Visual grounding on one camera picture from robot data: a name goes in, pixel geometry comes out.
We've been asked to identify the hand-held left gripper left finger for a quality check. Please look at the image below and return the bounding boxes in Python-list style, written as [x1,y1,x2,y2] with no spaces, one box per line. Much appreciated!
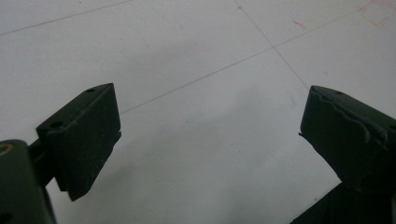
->
[28,82,122,202]

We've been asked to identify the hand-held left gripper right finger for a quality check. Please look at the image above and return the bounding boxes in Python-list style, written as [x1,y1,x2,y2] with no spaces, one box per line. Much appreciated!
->
[299,85,396,195]

